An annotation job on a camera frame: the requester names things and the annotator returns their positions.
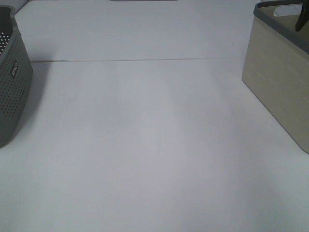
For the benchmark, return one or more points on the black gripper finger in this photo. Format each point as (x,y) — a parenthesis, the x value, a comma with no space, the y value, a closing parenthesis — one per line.
(303,17)

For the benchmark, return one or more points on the beige bin with grey rim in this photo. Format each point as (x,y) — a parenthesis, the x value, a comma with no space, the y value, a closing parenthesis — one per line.
(276,67)

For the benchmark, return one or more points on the grey perforated plastic basket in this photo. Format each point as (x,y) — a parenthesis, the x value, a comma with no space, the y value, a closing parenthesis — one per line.
(15,74)

